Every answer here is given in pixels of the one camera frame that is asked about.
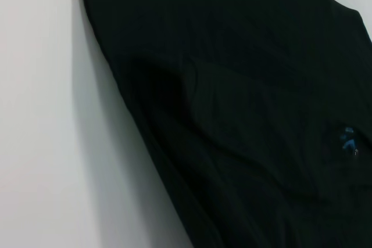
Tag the black shirt with FREE print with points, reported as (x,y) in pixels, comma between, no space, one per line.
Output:
(232,114)

